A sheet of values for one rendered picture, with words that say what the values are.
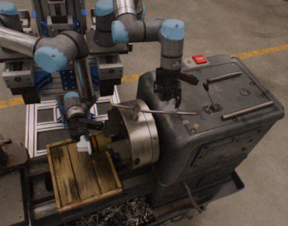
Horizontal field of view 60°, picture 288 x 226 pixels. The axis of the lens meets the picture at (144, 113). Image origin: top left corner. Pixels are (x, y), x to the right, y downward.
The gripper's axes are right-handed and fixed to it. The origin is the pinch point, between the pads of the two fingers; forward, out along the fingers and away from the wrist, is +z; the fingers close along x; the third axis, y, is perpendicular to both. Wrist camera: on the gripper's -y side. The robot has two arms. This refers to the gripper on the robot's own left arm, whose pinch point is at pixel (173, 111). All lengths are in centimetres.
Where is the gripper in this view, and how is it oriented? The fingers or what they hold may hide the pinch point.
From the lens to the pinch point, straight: 101.7
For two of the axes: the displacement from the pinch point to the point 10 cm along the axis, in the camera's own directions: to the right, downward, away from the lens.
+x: 3.9, 5.3, -7.6
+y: -9.2, 2.3, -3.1
